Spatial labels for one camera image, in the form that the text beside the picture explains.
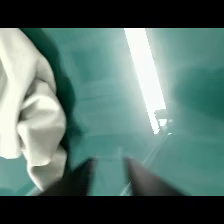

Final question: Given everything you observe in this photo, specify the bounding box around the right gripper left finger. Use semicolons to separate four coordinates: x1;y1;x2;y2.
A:
39;157;98;197

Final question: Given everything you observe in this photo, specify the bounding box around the white garment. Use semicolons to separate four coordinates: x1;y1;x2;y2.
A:
0;28;68;192

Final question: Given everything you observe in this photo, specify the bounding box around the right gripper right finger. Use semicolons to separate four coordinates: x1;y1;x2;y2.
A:
123;156;188;197

